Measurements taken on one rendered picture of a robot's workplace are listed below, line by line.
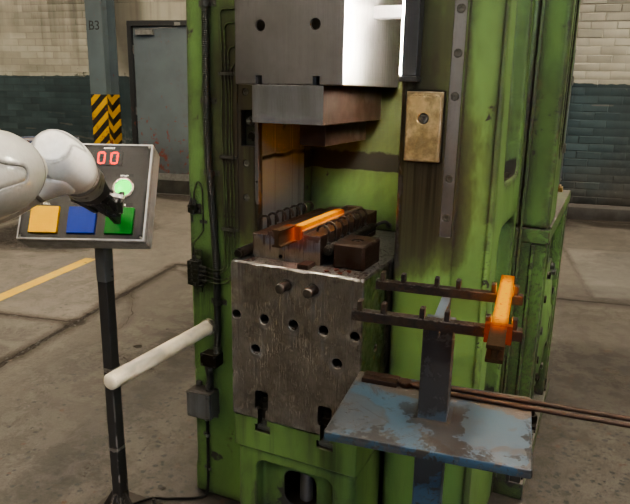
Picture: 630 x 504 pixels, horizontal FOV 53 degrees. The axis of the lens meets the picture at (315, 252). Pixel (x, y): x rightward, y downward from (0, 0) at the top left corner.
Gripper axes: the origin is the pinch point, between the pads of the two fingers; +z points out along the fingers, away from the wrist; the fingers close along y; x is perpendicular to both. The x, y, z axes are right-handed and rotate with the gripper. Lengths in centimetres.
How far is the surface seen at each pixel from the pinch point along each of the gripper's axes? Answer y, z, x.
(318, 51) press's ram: 52, -22, 34
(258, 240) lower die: 36.7, 7.9, -3.9
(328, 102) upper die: 55, -15, 25
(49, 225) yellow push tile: -18.3, 4.7, -1.9
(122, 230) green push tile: 1.1, 4.7, -2.8
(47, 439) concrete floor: -52, 105, -59
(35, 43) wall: -318, 561, 420
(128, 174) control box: 0.8, 5.5, 13.3
